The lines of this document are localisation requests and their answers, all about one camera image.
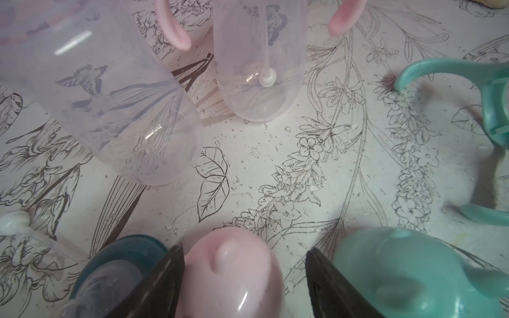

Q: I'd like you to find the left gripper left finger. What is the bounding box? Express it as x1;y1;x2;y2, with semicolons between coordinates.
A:
104;243;185;317

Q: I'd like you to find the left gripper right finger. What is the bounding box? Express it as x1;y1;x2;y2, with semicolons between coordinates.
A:
305;248;382;318

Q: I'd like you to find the teal nipple collar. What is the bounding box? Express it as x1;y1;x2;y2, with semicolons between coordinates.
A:
52;235;168;317

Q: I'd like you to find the pink bottle cap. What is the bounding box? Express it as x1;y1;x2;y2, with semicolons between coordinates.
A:
176;227;284;317

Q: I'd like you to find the clear baby bottle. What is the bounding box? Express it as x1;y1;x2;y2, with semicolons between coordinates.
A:
1;1;203;186
213;0;307;122

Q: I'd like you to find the mint bottle handle ring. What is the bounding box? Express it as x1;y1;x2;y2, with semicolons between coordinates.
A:
393;57;509;227

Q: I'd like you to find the pink bottle handle ring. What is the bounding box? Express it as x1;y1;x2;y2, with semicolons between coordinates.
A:
154;0;368;52

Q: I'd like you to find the mint bottle cap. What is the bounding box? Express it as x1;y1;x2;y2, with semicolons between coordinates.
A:
333;227;508;317

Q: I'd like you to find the white straw piece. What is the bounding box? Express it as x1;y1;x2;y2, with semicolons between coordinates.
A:
258;0;277;87
1;210;88;262

